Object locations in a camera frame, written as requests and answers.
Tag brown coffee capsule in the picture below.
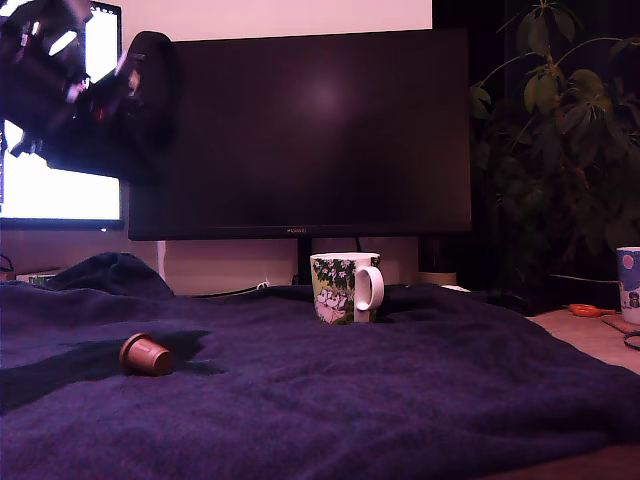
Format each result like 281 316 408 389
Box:
118 332 176 377

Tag white cup with blue print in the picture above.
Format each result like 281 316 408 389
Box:
614 245 640 326

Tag black headphones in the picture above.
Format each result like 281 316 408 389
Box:
123 30 177 154

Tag lit computer monitor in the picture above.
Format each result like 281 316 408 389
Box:
0 0 125 232

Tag green box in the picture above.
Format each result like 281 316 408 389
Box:
14 269 61 288

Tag large black monitor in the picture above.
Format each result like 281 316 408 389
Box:
126 28 474 242

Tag black monitor stand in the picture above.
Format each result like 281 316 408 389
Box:
289 238 314 286

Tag white mug with cartoon print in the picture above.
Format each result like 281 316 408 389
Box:
309 251 386 326

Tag dark blue cloth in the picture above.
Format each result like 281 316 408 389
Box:
0 251 640 480

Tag green houseplant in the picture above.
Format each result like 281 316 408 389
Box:
467 0 640 296

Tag black low device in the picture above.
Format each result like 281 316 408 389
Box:
484 287 539 316

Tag dark plant pot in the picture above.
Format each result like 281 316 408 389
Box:
544 272 621 314

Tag orange scissors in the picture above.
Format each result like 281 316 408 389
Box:
568 302 617 319

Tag cork coaster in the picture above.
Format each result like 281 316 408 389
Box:
601 313 640 334

